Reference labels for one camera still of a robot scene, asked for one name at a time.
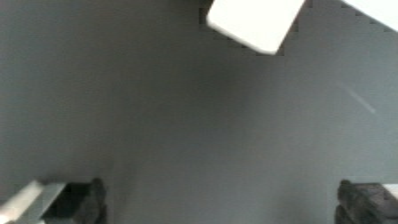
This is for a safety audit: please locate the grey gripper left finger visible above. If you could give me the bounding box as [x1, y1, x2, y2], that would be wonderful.
[0, 178, 108, 224]

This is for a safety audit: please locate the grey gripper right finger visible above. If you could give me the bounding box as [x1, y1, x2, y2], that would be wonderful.
[333, 180, 398, 224]

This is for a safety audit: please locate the white table leg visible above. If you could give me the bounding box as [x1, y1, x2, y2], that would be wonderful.
[205, 0, 305, 55]
[340, 0, 398, 32]

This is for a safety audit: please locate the white square table top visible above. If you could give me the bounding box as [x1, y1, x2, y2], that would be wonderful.
[0, 0, 398, 224]

